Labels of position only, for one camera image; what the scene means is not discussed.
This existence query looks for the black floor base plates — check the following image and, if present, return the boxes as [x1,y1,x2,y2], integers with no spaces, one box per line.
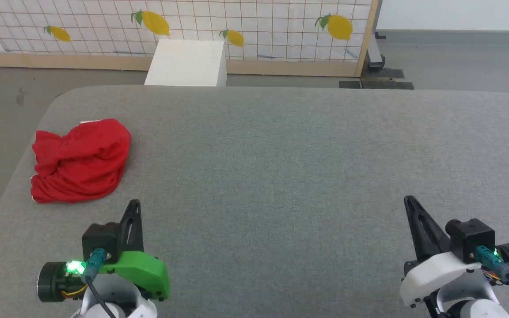
[338,68,415,91]

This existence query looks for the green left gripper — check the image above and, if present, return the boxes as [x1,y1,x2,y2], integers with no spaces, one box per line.
[37,199,171,303]

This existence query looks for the grey fabric sofa seat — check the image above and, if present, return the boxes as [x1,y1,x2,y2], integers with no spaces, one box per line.
[0,85,509,318]

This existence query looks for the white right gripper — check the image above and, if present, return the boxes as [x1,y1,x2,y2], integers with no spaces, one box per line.
[399,195,509,308]

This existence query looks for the white rectangular box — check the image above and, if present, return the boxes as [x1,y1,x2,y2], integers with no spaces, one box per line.
[144,39,228,87]

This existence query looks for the lemon print partition screen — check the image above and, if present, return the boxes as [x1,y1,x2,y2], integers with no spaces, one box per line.
[0,0,380,78]

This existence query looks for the red basketball shorts white stripes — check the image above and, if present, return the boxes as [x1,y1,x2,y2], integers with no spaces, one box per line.
[30,118,132,204]

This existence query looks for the grey metal post foot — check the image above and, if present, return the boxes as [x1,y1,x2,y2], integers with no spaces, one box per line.
[367,30,388,72]

